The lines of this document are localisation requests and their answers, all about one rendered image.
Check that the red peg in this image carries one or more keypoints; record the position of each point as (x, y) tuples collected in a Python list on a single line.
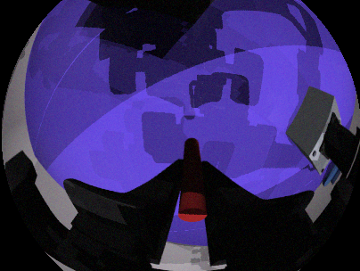
[(192, 200)]

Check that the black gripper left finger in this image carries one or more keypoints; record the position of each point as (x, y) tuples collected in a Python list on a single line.
[(146, 211)]

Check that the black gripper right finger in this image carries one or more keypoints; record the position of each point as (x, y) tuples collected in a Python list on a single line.
[(235, 215)]

